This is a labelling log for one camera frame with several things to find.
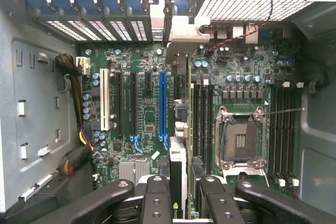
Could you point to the cpu socket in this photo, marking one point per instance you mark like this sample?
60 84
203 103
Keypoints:
241 140

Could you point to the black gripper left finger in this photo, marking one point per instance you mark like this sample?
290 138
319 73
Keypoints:
157 200

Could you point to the green motherboard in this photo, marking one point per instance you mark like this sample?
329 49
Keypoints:
147 108

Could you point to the white expansion slot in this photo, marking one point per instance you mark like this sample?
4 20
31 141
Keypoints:
105 98

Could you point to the black short expansion slot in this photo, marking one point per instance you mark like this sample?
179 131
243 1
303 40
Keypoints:
147 81

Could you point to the metal locking lever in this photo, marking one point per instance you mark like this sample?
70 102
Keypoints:
283 112

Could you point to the silver chipset heat sink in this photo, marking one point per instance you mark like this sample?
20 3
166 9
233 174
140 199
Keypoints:
134 170

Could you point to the open pc case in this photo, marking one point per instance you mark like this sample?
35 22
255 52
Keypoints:
39 103

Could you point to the blue expansion slot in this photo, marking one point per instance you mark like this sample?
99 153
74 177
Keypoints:
162 103

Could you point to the white power connector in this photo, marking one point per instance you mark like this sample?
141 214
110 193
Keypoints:
84 65

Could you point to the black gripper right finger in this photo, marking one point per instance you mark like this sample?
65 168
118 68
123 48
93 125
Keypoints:
218 203

